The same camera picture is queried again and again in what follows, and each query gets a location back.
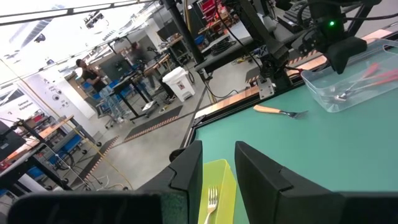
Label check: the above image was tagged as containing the silver metal bracket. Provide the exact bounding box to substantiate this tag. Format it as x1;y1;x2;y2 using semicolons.
257;78;276;100

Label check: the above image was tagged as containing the yellow hanging cable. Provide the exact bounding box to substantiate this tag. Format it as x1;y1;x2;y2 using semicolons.
0;58;134;191

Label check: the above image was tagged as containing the yellow translucent plastic bin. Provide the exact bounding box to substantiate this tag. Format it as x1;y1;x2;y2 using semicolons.
198;159;238;224

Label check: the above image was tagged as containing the black striped floor mat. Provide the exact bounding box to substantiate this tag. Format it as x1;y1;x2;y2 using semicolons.
123;105;185;144
68;134;121;189

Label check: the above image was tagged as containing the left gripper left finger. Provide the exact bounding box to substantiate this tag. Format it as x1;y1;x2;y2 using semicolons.
7;139;204;224

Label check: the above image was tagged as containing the black cable coil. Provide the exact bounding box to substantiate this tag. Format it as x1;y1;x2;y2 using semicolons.
210;39;241;57

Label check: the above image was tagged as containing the light orange handled fork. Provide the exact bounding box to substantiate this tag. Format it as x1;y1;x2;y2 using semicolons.
203;185;219;224
252;104;309;119

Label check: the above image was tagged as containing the white trash bin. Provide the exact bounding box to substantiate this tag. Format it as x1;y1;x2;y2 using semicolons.
162;65;197;103

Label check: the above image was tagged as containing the wooden table with blue drawers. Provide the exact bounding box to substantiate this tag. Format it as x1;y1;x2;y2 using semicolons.
0;114;103;191

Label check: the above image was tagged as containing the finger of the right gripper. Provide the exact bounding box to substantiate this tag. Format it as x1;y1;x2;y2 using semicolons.
326;36;368;75

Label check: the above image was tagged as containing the black background desk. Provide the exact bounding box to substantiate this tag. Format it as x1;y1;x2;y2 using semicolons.
107;54;175;122

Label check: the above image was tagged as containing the grey equipment cart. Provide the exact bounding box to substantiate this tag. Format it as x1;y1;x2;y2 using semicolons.
194;17;312;75

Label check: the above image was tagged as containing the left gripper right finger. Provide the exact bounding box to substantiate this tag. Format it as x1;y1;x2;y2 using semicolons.
234;141;398;224

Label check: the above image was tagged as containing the person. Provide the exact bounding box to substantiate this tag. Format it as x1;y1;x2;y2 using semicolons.
129;41;156;91
76;58;106;93

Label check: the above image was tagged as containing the clear plastic bin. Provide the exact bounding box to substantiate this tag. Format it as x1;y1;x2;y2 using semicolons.
300;37;398;113

